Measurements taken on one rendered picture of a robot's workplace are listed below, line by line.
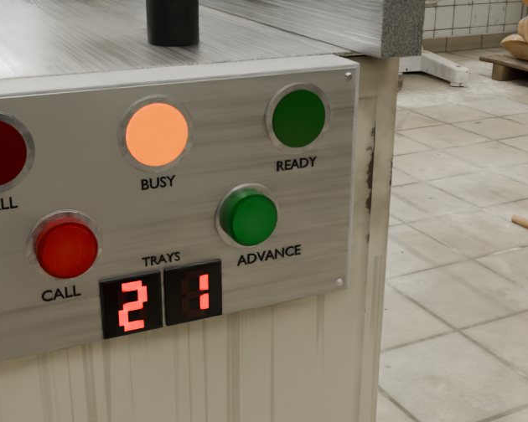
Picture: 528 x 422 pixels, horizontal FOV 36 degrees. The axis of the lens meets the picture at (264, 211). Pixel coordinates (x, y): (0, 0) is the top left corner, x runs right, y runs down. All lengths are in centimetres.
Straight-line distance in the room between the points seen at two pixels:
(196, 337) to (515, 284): 176
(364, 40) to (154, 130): 14
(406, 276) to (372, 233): 165
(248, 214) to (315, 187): 5
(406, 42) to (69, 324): 24
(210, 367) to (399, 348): 135
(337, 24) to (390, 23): 5
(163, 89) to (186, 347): 17
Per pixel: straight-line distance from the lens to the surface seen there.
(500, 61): 474
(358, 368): 58
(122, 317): 44
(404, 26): 47
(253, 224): 44
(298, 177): 45
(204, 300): 45
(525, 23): 457
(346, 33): 49
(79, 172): 41
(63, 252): 41
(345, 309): 55
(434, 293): 211
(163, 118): 41
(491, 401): 171
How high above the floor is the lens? 92
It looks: 21 degrees down
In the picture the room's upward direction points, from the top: straight up
